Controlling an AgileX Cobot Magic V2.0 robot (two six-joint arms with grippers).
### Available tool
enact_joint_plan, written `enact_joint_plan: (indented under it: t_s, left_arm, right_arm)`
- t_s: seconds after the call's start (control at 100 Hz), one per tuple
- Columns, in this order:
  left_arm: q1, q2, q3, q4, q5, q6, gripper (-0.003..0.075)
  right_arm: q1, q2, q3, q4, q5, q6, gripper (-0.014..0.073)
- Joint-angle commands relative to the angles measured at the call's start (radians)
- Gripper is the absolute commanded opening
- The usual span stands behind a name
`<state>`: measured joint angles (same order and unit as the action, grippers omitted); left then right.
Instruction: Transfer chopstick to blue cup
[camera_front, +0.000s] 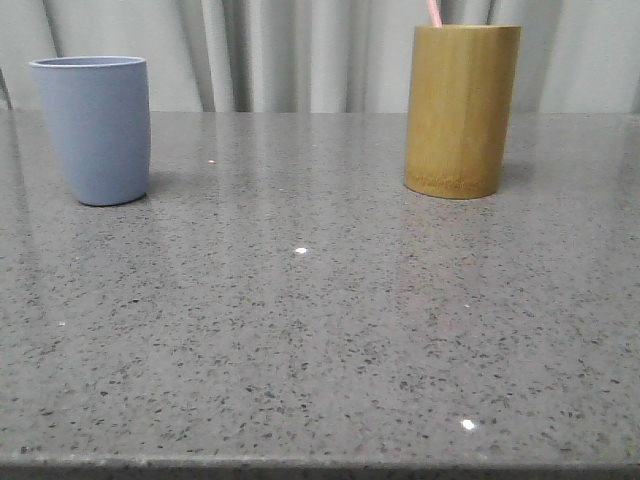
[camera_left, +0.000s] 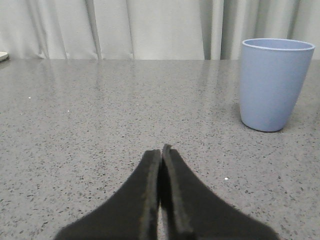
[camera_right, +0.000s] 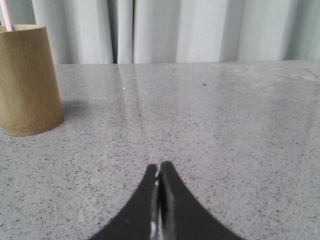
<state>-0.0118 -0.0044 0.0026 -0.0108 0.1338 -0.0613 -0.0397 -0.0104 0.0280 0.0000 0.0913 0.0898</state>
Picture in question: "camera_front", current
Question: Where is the pink chopstick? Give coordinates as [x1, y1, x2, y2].
[426, 0, 443, 28]

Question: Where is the bamboo cylindrical holder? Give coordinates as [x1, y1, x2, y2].
[404, 25, 521, 199]

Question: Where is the blue plastic cup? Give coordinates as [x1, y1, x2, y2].
[29, 56, 151, 206]

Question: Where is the grey pleated curtain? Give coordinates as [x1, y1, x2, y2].
[1, 1, 639, 113]

